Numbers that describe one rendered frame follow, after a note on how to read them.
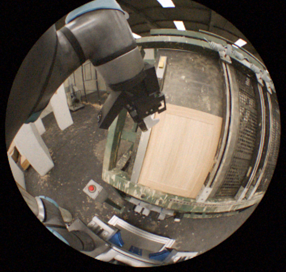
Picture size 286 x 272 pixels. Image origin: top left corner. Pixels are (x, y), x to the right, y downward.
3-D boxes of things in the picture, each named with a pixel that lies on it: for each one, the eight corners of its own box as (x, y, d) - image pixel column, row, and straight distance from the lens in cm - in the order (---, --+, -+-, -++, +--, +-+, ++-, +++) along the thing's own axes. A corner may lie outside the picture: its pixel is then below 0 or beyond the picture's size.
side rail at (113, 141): (110, 164, 89) (102, 167, 81) (140, 53, 106) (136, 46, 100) (115, 167, 86) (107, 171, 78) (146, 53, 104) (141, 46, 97)
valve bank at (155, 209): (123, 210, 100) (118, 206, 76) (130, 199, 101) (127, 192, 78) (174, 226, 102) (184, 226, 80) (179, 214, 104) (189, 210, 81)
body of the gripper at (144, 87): (167, 112, 24) (160, 68, 16) (136, 129, 23) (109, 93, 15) (152, 94, 29) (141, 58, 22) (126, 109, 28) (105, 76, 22)
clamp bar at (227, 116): (192, 196, 76) (196, 219, 60) (214, 52, 103) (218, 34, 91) (204, 197, 80) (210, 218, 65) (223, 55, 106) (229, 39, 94)
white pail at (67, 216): (59, 212, 217) (41, 204, 187) (66, 205, 205) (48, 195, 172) (68, 225, 203) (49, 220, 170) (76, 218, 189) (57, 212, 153)
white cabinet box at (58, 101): (58, 126, 454) (46, 80, 429) (68, 119, 462) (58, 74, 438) (61, 130, 397) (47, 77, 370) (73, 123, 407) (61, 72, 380)
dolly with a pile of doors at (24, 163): (25, 163, 440) (21, 156, 431) (32, 155, 421) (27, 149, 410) (26, 173, 391) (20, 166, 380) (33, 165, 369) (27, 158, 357)
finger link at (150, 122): (163, 129, 32) (159, 113, 24) (147, 138, 32) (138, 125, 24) (159, 122, 33) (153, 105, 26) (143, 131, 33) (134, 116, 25)
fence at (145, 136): (132, 179, 74) (130, 181, 71) (161, 59, 84) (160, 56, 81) (138, 181, 73) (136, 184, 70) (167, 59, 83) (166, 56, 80)
